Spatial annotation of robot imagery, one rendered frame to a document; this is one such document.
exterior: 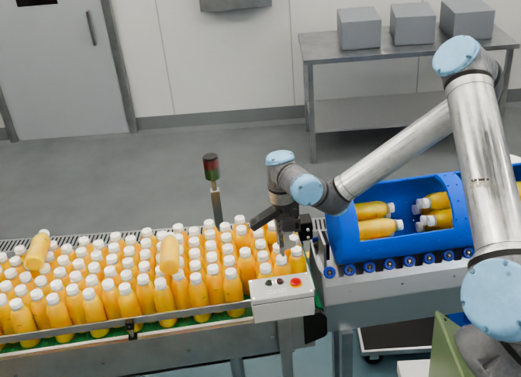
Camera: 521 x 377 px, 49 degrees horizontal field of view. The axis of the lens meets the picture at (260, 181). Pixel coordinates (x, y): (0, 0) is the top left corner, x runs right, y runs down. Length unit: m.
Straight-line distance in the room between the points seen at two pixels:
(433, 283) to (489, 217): 1.01
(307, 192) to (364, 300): 0.66
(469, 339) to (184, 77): 4.35
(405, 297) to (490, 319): 1.08
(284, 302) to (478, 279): 0.80
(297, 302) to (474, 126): 0.82
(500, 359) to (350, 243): 0.79
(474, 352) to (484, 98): 0.57
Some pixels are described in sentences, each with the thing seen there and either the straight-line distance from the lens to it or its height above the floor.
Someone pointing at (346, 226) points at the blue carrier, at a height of 1.17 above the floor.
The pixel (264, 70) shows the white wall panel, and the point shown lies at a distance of 5.33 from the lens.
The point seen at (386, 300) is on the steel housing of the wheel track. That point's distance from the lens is 2.24.
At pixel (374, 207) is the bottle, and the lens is 2.17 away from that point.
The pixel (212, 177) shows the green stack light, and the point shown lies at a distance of 2.32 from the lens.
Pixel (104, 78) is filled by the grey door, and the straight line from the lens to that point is 5.49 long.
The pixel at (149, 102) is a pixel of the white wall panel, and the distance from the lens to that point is 5.54.
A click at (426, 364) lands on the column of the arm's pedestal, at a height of 1.10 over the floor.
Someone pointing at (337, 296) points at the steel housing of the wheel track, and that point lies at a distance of 2.17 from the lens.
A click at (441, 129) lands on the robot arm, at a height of 1.62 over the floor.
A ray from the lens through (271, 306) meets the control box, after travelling 1.86.
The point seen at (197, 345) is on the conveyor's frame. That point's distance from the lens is 2.10.
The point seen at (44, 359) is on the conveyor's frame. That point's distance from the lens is 2.18.
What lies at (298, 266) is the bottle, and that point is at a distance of 2.04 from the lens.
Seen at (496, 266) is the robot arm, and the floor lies 1.59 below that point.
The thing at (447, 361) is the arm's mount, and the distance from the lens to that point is 1.43.
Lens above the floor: 2.34
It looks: 31 degrees down
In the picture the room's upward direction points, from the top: 5 degrees counter-clockwise
